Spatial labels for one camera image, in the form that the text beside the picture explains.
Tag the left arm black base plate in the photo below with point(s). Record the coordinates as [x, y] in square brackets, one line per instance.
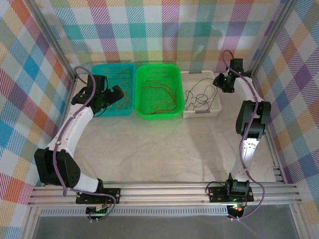
[112, 193]

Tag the white plastic basket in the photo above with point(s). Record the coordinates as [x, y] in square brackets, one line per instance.
[199, 74]

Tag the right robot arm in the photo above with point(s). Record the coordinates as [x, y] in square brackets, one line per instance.
[243, 87]

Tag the aluminium frame post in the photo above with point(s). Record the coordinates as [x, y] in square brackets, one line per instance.
[52, 39]
[271, 37]

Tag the teal plastic basket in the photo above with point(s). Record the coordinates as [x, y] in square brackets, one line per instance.
[119, 72]

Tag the aluminium mounting rail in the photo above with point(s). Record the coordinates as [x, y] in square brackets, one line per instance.
[162, 194]

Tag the aluminium frame floor rail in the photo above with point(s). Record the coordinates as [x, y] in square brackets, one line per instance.
[271, 149]
[66, 124]

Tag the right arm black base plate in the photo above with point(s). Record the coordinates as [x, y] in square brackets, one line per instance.
[216, 194]

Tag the green plastic basket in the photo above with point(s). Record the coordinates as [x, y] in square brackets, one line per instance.
[159, 72]

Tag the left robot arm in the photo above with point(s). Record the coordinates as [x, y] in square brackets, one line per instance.
[72, 129]

